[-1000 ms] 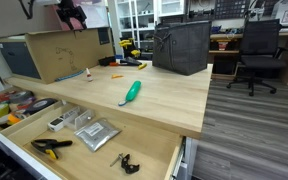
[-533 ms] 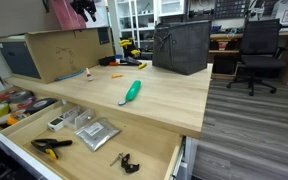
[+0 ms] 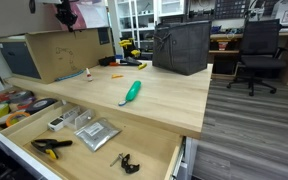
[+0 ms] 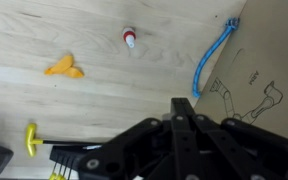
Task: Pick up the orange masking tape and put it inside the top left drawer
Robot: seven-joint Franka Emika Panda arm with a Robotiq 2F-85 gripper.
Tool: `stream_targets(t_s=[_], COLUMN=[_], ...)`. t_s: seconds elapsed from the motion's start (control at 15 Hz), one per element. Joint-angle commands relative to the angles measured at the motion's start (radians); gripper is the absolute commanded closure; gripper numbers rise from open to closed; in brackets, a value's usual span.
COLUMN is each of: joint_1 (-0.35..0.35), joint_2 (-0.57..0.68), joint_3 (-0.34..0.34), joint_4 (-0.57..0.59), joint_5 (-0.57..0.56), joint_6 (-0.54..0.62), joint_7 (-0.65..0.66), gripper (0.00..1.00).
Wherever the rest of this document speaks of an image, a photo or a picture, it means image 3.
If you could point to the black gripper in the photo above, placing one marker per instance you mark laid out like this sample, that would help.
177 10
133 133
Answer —
65 11

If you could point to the orange masking tape roll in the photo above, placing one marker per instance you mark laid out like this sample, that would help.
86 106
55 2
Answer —
17 113

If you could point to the black tape roll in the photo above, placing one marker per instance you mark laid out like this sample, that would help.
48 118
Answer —
40 105

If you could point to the red orange tape roll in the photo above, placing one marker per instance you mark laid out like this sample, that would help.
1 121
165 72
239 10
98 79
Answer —
25 106

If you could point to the white wooden drawer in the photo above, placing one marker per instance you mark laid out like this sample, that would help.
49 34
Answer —
144 146

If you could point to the cardboard box with dark panel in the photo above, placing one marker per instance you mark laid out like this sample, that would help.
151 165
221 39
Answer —
60 53

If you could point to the white shelf cabinet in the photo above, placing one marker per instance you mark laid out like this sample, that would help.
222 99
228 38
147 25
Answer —
114 20

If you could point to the black case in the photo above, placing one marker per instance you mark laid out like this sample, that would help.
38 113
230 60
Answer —
106 61

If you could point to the blue strip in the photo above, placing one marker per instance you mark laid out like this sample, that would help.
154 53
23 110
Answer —
69 75

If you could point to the red capped glue bottle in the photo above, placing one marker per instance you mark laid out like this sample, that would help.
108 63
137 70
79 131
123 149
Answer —
89 77

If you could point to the small yellow clip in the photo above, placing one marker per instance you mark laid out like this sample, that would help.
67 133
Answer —
116 76

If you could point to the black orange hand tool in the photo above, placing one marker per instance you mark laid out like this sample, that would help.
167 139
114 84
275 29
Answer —
129 62

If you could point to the clear plastic box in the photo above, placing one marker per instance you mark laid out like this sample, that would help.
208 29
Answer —
71 114
82 120

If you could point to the green toothbrush case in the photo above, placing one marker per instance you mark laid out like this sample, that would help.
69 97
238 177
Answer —
133 90

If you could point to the white handheld device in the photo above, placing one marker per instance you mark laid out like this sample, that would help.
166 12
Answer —
55 124

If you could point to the dark grey fabric bag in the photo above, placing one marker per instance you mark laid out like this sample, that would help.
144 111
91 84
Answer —
180 50

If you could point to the silver foil bag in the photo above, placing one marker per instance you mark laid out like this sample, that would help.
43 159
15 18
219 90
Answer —
97 134

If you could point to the black yellow spring clamp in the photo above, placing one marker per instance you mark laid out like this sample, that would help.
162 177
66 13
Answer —
47 144

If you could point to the black pegboard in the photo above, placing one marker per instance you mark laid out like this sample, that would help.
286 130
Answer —
232 8

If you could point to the black office chair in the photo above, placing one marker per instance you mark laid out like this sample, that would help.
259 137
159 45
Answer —
260 40

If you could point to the grey duct tape roll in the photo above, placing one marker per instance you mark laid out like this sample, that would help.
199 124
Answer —
22 96

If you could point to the black clamp mount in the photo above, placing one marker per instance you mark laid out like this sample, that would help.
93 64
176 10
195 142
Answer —
129 165

